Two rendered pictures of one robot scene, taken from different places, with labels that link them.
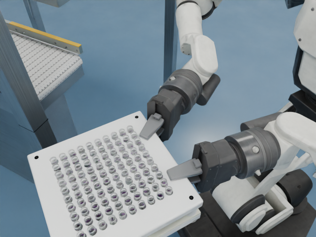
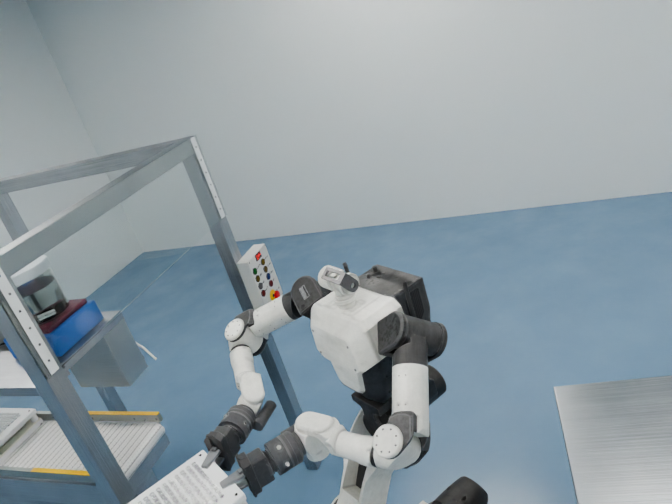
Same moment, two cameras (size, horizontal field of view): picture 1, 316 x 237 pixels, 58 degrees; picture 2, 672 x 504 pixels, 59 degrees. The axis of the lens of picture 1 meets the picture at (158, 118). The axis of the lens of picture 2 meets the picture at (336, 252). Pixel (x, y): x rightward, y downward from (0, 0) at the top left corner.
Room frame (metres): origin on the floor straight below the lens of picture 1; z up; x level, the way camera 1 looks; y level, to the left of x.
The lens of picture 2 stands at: (-0.90, -0.43, 2.09)
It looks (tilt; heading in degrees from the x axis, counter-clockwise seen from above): 24 degrees down; 358
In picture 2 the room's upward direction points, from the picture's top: 18 degrees counter-clockwise
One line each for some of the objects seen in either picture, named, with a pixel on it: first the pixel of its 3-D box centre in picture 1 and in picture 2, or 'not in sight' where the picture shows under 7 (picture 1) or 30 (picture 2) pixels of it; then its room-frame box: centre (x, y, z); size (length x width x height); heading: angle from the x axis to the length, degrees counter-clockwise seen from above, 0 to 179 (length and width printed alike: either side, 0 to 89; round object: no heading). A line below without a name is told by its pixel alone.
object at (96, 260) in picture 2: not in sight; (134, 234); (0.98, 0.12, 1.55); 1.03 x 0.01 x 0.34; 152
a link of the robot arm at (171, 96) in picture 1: (169, 105); (227, 437); (0.46, -0.03, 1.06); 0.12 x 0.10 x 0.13; 151
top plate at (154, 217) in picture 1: (110, 179); (182, 503); (0.27, 0.09, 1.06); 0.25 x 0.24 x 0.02; 29
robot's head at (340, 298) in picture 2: not in sight; (339, 283); (0.58, -0.46, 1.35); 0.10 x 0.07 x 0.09; 29
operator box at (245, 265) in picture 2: not in sight; (260, 279); (1.45, -0.15, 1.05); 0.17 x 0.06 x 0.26; 152
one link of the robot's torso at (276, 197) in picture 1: (261, 204); not in sight; (0.58, -0.48, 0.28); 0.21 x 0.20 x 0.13; 119
